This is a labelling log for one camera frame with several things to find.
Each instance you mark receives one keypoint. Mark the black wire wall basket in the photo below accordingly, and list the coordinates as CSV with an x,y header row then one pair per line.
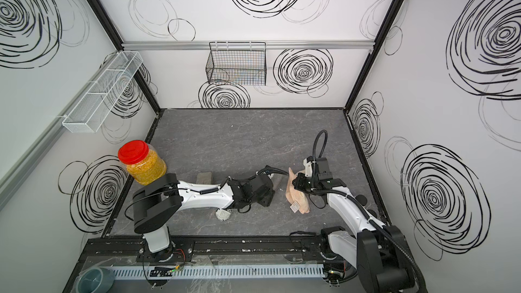
x,y
242,63

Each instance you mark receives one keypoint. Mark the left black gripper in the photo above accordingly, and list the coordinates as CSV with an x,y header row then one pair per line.
x,y
269,197

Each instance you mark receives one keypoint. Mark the red lid jar yellow grains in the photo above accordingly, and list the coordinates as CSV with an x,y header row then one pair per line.
x,y
142,161

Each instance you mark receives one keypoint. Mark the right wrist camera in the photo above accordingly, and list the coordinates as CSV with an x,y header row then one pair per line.
x,y
311,168

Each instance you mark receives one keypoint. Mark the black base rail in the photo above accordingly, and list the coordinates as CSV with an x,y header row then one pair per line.
x,y
305,247

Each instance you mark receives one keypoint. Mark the white wire wall shelf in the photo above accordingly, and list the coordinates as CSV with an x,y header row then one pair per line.
x,y
114,91

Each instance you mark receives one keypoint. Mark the grey fabric oval eyeglass case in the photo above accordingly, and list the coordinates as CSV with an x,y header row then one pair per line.
x,y
277,180

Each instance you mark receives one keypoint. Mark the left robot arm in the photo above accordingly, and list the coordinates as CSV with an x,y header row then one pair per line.
x,y
155,204

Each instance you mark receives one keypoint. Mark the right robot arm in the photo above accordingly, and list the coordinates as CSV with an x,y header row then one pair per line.
x,y
379,252

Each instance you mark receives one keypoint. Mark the grey rectangular eyeglass case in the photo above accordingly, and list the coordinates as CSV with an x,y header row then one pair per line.
x,y
205,178

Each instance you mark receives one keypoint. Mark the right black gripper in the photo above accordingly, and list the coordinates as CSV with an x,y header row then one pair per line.
x,y
298,182

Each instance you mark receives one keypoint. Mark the white slotted cable duct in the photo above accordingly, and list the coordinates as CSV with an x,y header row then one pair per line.
x,y
219,272

